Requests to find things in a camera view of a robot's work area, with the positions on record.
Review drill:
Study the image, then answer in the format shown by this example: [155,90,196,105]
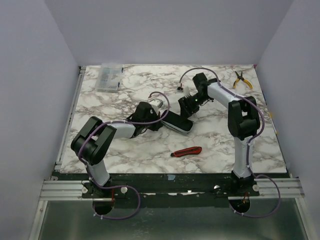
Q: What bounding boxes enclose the black grey umbrella case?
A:
[161,110,194,135]

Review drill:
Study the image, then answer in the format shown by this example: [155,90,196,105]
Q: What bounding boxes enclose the red black utility knife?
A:
[170,146,202,158]

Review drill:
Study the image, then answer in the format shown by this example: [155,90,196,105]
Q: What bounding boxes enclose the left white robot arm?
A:
[70,99,163,186]

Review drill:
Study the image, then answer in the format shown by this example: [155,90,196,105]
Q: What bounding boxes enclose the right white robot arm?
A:
[178,73,265,179]

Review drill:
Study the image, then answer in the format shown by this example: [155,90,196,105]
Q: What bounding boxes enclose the clear plastic parts box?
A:
[94,63,124,93]

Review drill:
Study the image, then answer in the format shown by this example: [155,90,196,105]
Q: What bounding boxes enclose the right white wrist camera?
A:
[177,85,191,98]

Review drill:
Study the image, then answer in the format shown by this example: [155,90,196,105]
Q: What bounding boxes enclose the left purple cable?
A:
[78,91,172,221]

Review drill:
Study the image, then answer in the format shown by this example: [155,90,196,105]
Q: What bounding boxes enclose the purple cable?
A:
[179,66,281,218]
[78,91,172,221]

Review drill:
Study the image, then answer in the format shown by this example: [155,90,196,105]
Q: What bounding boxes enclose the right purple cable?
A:
[179,66,281,218]

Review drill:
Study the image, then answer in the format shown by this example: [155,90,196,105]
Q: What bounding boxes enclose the yellow handled pliers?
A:
[233,71,253,90]

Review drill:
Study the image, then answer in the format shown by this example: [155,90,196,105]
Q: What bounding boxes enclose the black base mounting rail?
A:
[82,173,259,209]

